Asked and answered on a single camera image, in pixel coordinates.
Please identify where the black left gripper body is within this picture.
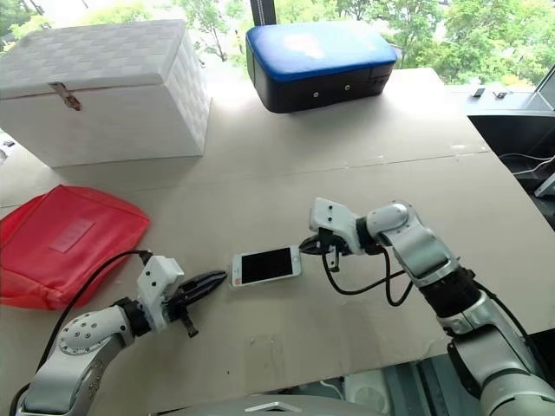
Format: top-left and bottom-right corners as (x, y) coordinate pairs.
(164, 287), (200, 340)

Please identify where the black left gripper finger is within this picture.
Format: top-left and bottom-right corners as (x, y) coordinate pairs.
(186, 275), (228, 304)
(183, 270), (229, 293)

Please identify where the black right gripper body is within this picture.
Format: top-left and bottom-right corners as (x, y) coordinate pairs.
(318, 228), (351, 274)

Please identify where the white smartphone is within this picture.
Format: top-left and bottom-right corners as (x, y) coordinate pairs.
(231, 244), (305, 289)

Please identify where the red fabric pouch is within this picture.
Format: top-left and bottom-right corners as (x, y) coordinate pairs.
(0, 184), (152, 311)

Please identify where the blue and black case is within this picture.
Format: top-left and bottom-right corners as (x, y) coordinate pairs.
(245, 21), (399, 115)

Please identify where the grey robot torso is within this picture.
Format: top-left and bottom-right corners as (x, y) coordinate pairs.
(207, 393), (394, 416)

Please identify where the white round object under table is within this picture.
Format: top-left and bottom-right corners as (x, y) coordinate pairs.
(344, 371), (389, 413)

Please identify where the white woven storage box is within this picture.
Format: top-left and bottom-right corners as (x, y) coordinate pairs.
(0, 18), (212, 169)

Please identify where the metal box latch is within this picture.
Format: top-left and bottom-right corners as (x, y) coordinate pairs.
(48, 81), (83, 113)

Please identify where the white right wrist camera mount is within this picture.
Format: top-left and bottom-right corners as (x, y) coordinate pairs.
(308, 197), (363, 255)

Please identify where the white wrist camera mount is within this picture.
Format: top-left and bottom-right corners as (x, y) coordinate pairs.
(308, 197), (363, 255)
(136, 255), (186, 334)

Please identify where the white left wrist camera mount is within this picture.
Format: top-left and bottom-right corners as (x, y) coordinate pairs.
(136, 255), (186, 334)

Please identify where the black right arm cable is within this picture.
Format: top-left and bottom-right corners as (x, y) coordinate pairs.
(322, 245), (418, 308)

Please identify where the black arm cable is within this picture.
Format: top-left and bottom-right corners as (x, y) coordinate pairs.
(42, 248), (153, 369)
(322, 245), (418, 308)

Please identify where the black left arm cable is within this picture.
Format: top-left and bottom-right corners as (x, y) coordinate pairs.
(42, 248), (153, 369)

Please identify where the thin white cable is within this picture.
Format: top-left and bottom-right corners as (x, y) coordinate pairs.
(498, 153), (555, 175)

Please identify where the dark window frame post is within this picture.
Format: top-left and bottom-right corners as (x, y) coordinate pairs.
(251, 0), (279, 27)

